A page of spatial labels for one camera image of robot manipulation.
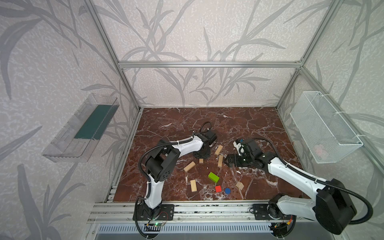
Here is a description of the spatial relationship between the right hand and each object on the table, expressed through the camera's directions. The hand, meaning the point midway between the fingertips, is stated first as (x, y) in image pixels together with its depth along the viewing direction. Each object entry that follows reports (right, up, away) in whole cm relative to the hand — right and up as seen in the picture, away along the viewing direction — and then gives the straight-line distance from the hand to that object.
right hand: (230, 156), depth 85 cm
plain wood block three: (-5, -5, +6) cm, 9 cm away
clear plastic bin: (-71, +11, -21) cm, 75 cm away
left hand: (-14, 0, +9) cm, 17 cm away
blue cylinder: (-2, -18, -4) cm, 19 cm away
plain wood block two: (-17, -4, +6) cm, 18 cm away
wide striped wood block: (-21, -15, -3) cm, 26 cm away
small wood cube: (+5, -15, -4) cm, 16 cm away
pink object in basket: (+43, +6, -11) cm, 45 cm away
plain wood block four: (-23, -7, +4) cm, 25 cm away
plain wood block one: (-6, 0, +11) cm, 13 cm away
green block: (-10, -12, -1) cm, 15 cm away
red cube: (-7, -17, -4) cm, 19 cm away
